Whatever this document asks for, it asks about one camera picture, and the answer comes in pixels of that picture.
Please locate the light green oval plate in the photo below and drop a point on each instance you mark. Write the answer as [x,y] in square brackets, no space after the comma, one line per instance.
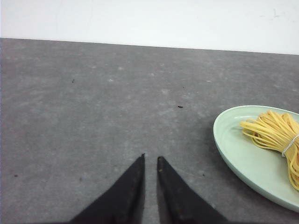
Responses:
[265,171]

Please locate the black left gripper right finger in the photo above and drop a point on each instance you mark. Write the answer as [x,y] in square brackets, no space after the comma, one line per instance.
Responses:
[178,203]

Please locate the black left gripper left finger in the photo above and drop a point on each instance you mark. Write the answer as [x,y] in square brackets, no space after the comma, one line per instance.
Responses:
[122,203]

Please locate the yellow vermicelli noodle bundle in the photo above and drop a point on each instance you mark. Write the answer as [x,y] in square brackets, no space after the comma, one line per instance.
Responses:
[277,132]

